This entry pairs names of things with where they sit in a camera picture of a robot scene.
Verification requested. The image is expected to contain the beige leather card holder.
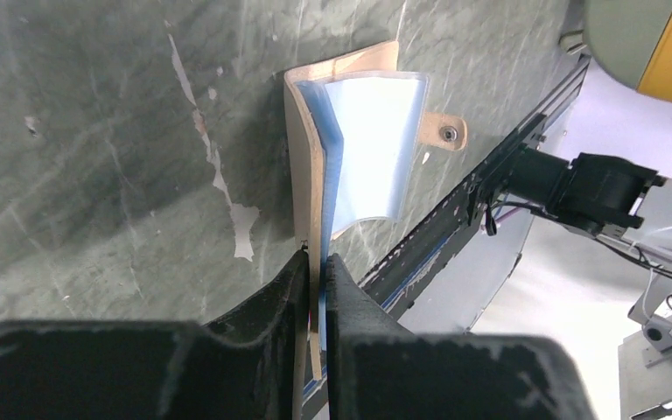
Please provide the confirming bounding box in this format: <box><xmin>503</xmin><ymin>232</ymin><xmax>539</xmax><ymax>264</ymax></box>
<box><xmin>283</xmin><ymin>40</ymin><xmax>469</xmax><ymax>380</ymax></box>

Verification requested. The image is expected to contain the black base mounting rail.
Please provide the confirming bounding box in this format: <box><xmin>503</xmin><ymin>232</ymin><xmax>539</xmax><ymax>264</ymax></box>
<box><xmin>304</xmin><ymin>57</ymin><xmax>589</xmax><ymax>419</ymax></box>

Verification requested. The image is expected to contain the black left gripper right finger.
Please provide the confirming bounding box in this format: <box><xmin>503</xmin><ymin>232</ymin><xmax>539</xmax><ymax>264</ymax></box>
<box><xmin>325</xmin><ymin>255</ymin><xmax>594</xmax><ymax>419</ymax></box>

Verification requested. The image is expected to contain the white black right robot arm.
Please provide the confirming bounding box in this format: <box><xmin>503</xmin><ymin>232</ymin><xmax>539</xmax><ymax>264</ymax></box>
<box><xmin>473</xmin><ymin>149</ymin><xmax>672</xmax><ymax>279</ymax></box>

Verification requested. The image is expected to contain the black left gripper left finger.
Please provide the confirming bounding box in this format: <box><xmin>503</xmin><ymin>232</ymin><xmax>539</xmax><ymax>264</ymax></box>
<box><xmin>0</xmin><ymin>250</ymin><xmax>309</xmax><ymax>419</ymax></box>

